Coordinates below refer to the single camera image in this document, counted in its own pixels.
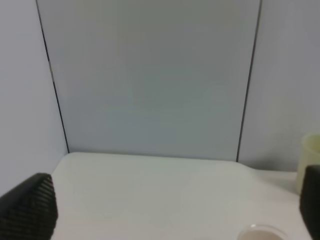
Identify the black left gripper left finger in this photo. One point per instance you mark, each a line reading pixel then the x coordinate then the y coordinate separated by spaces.
pixel 29 211

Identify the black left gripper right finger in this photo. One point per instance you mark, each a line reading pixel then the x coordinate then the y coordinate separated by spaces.
pixel 309 204

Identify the pale green tall cup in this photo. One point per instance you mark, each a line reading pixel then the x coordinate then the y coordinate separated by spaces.
pixel 310 155

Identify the blue sleeved clear cup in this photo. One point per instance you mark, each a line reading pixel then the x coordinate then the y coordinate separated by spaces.
pixel 262 232

